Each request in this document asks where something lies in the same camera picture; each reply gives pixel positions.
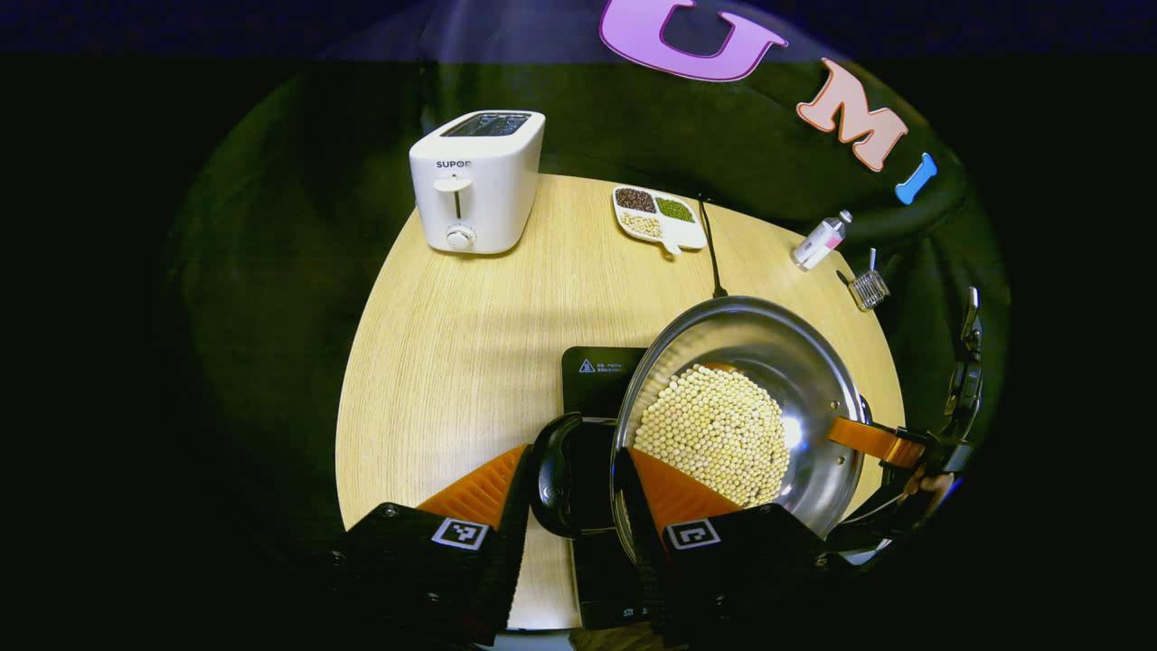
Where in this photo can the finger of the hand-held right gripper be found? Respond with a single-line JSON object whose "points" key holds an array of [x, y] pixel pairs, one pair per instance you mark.
{"points": [[872, 524], [877, 440]]}

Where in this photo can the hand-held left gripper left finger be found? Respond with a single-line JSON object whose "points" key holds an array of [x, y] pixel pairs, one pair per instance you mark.
{"points": [[425, 570]]}

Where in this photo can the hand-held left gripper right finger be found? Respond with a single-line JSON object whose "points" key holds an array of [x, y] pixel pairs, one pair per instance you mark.
{"points": [[750, 570]]}

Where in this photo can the stainless steel pot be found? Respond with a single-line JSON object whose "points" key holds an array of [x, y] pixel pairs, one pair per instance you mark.
{"points": [[795, 380]]}

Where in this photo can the black induction cooktop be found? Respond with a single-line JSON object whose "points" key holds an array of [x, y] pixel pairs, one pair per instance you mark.
{"points": [[597, 380]]}

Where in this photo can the pile of yellow soybeans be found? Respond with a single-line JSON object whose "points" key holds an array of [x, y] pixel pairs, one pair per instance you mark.
{"points": [[714, 429]]}

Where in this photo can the clear bottle with pink label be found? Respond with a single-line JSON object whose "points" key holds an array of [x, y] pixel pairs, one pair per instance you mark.
{"points": [[821, 241]]}

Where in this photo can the white divided bean dish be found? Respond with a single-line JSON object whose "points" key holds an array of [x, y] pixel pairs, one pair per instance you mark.
{"points": [[655, 217]]}

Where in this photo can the white toaster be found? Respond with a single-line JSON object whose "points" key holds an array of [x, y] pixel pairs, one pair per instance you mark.
{"points": [[475, 190]]}

